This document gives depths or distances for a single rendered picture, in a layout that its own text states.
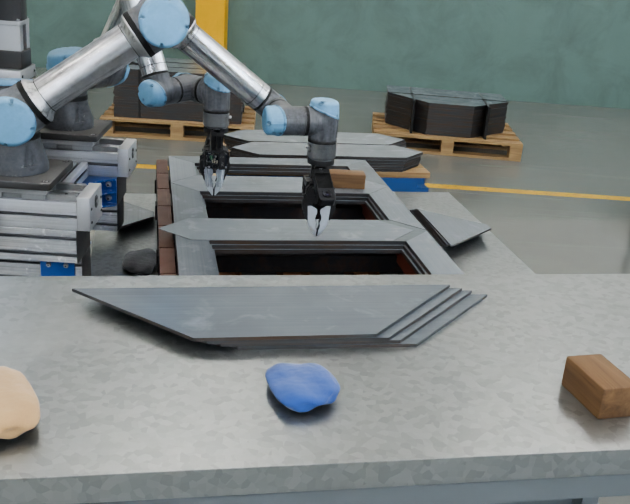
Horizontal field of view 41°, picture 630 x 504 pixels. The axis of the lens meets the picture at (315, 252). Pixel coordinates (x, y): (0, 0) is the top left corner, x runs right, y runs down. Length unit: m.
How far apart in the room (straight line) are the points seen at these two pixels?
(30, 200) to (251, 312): 0.98
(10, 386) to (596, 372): 0.81
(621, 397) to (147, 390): 0.67
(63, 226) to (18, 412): 1.17
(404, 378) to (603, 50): 8.86
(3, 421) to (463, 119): 6.16
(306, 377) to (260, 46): 8.39
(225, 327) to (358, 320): 0.22
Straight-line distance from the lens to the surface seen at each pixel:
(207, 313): 1.40
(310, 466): 1.09
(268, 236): 2.39
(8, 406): 1.15
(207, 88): 2.46
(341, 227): 2.51
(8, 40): 2.47
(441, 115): 7.01
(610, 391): 1.27
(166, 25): 2.03
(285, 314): 1.40
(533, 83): 9.87
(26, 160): 2.24
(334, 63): 9.52
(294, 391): 1.18
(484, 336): 1.46
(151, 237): 2.84
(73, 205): 2.23
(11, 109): 2.06
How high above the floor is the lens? 1.67
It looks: 21 degrees down
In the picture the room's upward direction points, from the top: 4 degrees clockwise
